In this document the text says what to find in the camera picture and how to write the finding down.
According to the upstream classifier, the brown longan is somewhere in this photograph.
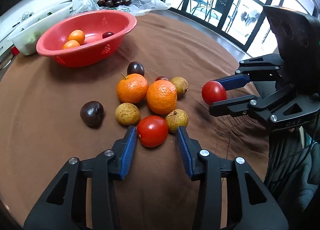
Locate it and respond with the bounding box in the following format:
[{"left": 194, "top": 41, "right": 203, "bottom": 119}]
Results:
[
  {"left": 165, "top": 109, "right": 189, "bottom": 133},
  {"left": 115, "top": 103, "right": 140, "bottom": 126},
  {"left": 170, "top": 77, "right": 189, "bottom": 98}
]

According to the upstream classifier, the mandarin orange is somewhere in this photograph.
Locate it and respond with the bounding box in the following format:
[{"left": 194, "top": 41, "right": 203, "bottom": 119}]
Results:
[
  {"left": 146, "top": 80, "right": 177, "bottom": 115},
  {"left": 116, "top": 73, "right": 149, "bottom": 104}
]

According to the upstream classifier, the small red jujube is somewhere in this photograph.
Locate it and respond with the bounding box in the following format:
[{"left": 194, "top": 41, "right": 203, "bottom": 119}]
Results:
[{"left": 155, "top": 76, "right": 169, "bottom": 81}]

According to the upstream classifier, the dark plum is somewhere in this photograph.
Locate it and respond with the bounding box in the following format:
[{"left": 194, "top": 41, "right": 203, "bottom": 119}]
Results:
[
  {"left": 80, "top": 101, "right": 104, "bottom": 127},
  {"left": 127, "top": 61, "right": 145, "bottom": 76}
]

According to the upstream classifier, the mandarin orange top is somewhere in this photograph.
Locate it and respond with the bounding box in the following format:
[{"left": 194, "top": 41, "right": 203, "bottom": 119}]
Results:
[{"left": 116, "top": 73, "right": 149, "bottom": 104}]

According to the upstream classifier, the orange kumquat bottom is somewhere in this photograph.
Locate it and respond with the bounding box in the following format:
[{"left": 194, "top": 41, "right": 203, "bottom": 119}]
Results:
[{"left": 62, "top": 40, "right": 80, "bottom": 49}]

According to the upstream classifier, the smooth orange kumquat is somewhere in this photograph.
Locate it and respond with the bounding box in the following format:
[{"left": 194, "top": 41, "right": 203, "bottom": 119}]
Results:
[{"left": 68, "top": 29, "right": 85, "bottom": 45}]

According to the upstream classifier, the brown round tablecloth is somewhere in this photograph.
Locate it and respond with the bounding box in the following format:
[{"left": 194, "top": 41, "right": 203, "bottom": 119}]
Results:
[{"left": 1, "top": 13, "right": 268, "bottom": 229}]

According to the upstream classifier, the red bin on floor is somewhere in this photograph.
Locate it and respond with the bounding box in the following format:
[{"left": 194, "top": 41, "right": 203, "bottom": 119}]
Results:
[{"left": 11, "top": 46, "right": 20, "bottom": 56}]

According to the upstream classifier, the pile of dark cherries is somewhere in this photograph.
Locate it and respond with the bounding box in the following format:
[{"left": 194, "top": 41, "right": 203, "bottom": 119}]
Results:
[{"left": 97, "top": 0, "right": 132, "bottom": 8}]

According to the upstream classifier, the red plastic colander bowl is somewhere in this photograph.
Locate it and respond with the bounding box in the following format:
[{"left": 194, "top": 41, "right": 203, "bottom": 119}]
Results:
[{"left": 36, "top": 10, "right": 137, "bottom": 68}]

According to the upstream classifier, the white basin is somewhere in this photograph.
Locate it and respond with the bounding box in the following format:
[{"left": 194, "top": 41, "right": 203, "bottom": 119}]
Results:
[{"left": 7, "top": 2, "right": 73, "bottom": 56}]

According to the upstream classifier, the white tv cabinet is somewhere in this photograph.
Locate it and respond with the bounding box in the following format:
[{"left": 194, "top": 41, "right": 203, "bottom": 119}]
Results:
[{"left": 1, "top": 0, "right": 73, "bottom": 54}]

